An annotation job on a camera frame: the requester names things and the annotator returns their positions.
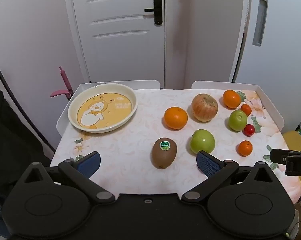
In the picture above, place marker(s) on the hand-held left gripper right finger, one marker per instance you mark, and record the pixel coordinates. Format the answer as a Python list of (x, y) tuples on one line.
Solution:
[(207, 165)]

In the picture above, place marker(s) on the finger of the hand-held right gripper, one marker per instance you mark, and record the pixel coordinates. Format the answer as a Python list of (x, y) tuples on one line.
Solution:
[(278, 156)]

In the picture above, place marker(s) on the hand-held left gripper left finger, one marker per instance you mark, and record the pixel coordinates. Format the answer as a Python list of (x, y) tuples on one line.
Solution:
[(89, 164)]

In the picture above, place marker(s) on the large green apple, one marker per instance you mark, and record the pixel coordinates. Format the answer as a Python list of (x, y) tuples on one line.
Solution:
[(203, 141)]

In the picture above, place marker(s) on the small tangerine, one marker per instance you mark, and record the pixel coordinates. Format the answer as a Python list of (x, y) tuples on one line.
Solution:
[(244, 148)]

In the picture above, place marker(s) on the red cherry tomato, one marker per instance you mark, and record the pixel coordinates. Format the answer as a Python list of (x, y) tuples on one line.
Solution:
[(249, 130)]

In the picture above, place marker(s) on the brown kiwi with green sticker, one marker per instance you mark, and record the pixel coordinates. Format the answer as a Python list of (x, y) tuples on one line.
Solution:
[(164, 155)]

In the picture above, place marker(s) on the small green apple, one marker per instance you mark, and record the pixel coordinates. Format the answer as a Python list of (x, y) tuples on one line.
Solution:
[(237, 120)]

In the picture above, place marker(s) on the cream plate with duck print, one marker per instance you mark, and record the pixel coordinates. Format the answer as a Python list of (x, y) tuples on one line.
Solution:
[(103, 108)]

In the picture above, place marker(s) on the yellow cushion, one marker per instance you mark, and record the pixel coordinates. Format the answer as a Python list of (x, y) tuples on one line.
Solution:
[(293, 141)]

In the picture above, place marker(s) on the white floral tray table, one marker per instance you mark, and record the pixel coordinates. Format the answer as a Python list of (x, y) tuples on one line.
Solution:
[(130, 150)]

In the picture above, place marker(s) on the white rimmed table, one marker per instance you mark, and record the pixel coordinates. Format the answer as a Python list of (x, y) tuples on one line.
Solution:
[(61, 126)]

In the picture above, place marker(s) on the orange-red cherry tomato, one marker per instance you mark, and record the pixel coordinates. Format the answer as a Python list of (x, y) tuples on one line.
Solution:
[(246, 110)]

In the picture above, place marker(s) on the large orange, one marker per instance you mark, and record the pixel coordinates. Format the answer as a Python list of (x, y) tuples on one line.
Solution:
[(175, 118)]

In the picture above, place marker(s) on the red yellow apple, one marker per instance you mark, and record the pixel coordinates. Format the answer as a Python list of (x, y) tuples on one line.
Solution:
[(205, 108)]

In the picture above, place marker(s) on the medium orange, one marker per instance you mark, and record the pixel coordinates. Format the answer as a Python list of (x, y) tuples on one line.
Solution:
[(231, 99)]

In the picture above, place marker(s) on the dark cloth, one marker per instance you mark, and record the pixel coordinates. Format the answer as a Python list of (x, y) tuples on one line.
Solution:
[(5, 155)]

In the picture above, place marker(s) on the white cabinet door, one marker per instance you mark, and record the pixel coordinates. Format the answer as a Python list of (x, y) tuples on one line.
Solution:
[(285, 67)]

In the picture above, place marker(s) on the white panelled door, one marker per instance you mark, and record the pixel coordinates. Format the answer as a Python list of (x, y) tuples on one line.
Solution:
[(120, 55)]

